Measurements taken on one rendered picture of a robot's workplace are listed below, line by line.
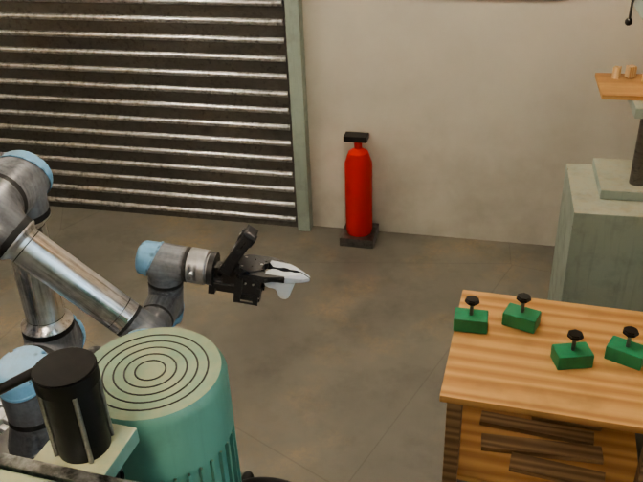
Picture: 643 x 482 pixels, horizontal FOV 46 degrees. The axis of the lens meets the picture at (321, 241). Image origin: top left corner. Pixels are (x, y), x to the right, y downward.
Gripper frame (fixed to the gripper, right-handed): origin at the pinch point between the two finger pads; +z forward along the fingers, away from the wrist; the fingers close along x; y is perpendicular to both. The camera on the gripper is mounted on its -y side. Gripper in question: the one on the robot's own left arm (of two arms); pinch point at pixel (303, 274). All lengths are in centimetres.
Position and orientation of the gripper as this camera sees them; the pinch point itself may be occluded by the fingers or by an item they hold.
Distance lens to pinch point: 157.5
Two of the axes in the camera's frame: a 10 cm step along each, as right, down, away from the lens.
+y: -1.1, 8.9, 4.4
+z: 9.8, 1.6, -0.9
